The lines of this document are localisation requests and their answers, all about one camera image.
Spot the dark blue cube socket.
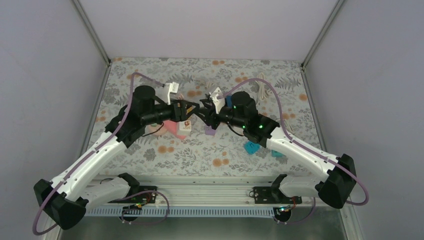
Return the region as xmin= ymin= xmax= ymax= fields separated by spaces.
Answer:
xmin=225 ymin=95 xmax=233 ymax=108

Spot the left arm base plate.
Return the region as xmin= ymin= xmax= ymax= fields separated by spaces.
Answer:
xmin=109 ymin=186 xmax=158 ymax=205

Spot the aluminium rail frame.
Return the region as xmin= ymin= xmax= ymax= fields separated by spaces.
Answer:
xmin=54 ymin=175 xmax=352 ymax=208

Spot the pink triangular power strip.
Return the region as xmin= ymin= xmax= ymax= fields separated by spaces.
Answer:
xmin=163 ymin=120 xmax=186 ymax=140

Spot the teal power strip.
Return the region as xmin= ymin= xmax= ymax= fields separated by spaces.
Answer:
xmin=271 ymin=150 xmax=284 ymax=158

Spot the white coiled cable far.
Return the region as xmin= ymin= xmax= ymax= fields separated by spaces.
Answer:
xmin=255 ymin=72 xmax=271 ymax=102

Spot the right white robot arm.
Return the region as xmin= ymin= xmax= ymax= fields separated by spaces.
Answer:
xmin=195 ymin=91 xmax=356 ymax=209

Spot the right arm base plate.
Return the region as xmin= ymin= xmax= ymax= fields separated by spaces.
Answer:
xmin=248 ymin=186 xmax=303 ymax=204

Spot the purple power strip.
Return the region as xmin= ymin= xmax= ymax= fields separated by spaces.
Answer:
xmin=204 ymin=126 xmax=216 ymax=136

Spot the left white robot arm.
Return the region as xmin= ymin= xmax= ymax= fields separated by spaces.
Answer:
xmin=32 ymin=85 xmax=200 ymax=236

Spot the white plug adapter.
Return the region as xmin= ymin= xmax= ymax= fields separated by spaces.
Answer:
xmin=176 ymin=120 xmax=192 ymax=136

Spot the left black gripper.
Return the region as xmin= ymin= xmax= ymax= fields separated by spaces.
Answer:
xmin=142 ymin=98 xmax=200 ymax=126

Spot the cyan cube socket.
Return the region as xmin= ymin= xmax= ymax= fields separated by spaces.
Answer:
xmin=243 ymin=141 xmax=261 ymax=155

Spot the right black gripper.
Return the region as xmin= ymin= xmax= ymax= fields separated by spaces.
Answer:
xmin=194 ymin=101 xmax=246 ymax=131

